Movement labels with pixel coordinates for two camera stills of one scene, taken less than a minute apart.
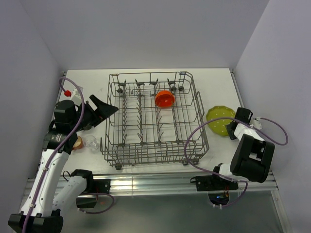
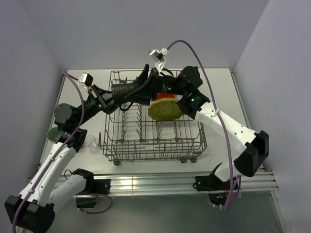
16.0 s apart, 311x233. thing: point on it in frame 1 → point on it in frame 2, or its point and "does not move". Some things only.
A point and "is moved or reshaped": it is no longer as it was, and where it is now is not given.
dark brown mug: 87,127 → 119,91
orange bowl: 164,98 does not move
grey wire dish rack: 154,119 does not move
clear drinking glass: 92,144 does not move
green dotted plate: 218,126 is moved or reshaped
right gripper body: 231,136 → 167,85
